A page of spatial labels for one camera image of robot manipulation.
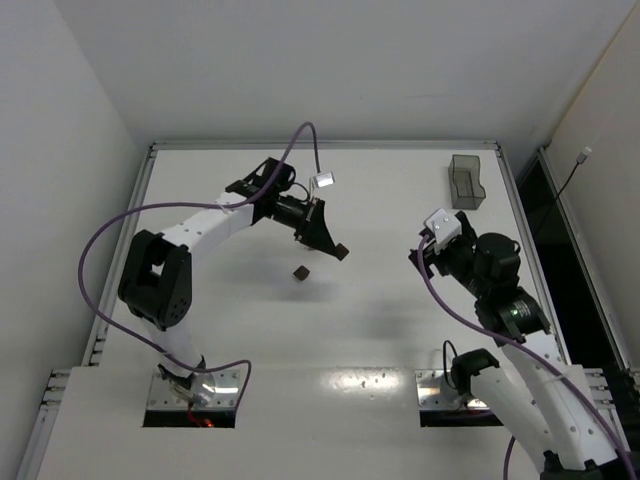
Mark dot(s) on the dark wood small block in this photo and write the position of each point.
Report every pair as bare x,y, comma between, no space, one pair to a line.
301,273

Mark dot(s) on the dark wood arch block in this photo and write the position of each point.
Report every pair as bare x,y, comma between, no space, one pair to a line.
341,251

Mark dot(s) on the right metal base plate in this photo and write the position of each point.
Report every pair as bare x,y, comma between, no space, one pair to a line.
436,395

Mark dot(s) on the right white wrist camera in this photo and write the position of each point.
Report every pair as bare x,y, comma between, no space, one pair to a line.
444,226

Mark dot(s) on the metal base plate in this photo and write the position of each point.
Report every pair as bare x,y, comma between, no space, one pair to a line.
436,395
215,392

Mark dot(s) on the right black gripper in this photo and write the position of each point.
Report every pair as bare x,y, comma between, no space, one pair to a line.
445,263

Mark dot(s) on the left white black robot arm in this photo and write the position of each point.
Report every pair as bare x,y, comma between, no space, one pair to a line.
156,283

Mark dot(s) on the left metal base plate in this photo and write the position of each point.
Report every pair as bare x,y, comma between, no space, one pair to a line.
215,392

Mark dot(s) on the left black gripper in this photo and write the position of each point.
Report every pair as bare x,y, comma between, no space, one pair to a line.
310,220

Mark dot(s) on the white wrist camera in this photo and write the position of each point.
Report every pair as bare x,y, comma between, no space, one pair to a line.
321,180
444,226

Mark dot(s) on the smoky transparent plastic bin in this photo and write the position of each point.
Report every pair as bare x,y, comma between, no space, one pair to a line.
466,190

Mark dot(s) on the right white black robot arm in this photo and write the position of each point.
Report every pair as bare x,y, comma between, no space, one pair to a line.
475,280

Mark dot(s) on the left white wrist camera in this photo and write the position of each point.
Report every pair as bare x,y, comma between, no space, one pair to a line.
321,180

